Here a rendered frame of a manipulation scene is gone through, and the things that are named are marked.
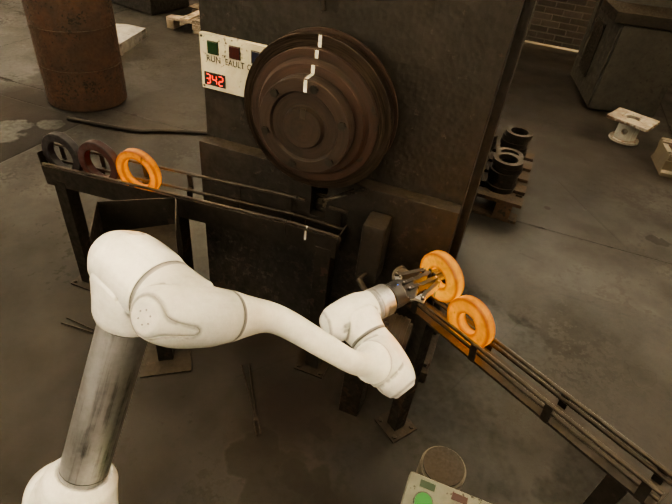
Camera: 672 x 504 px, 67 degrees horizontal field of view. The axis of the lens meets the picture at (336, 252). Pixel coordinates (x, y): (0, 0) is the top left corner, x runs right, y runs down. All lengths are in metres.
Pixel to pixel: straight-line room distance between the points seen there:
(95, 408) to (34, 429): 1.10
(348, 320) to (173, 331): 0.56
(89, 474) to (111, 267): 0.47
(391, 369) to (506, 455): 1.02
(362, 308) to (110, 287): 0.62
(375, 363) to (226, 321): 0.44
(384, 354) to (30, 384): 1.54
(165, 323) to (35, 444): 1.40
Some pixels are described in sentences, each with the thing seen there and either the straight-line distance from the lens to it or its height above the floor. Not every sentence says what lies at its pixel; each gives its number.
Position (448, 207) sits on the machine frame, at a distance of 1.69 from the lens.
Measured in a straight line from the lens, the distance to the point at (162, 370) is 2.25.
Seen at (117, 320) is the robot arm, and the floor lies 1.04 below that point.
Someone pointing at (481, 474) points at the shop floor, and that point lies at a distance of 2.10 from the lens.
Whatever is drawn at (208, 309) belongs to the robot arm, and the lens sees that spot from 0.88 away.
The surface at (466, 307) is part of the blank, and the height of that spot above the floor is 0.77.
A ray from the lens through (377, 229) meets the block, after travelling 1.65.
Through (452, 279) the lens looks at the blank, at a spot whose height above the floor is 0.82.
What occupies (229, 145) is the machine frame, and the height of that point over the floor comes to 0.87.
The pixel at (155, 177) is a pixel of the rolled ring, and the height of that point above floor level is 0.71.
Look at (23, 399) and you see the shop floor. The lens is 2.33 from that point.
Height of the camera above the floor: 1.74
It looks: 38 degrees down
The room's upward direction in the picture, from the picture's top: 7 degrees clockwise
